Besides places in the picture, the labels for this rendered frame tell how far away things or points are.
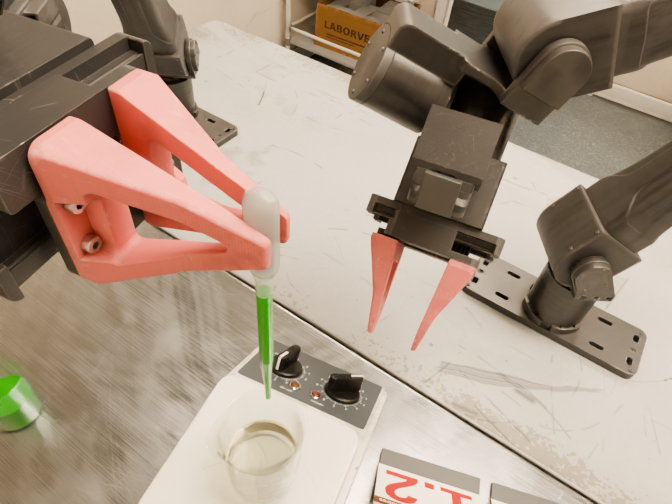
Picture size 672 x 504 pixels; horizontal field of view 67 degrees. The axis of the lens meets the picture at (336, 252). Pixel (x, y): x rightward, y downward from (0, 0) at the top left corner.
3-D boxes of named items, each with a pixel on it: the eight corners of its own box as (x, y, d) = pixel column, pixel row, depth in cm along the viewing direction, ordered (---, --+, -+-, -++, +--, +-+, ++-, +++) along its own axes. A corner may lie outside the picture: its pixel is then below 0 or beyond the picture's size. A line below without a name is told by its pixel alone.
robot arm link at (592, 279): (584, 266, 45) (644, 270, 46) (555, 199, 51) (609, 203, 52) (555, 307, 50) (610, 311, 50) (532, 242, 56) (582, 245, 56)
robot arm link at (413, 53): (346, 128, 35) (460, -38, 27) (346, 66, 41) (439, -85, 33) (477, 192, 39) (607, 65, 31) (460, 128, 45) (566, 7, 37)
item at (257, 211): (249, 268, 20) (244, 184, 17) (278, 280, 20) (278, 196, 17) (241, 280, 20) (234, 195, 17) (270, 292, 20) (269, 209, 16)
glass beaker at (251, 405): (290, 426, 38) (292, 373, 32) (310, 498, 35) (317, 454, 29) (209, 449, 37) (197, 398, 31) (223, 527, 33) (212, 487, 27)
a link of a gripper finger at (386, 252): (429, 362, 35) (477, 237, 35) (336, 323, 37) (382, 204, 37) (430, 352, 42) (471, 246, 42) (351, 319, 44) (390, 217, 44)
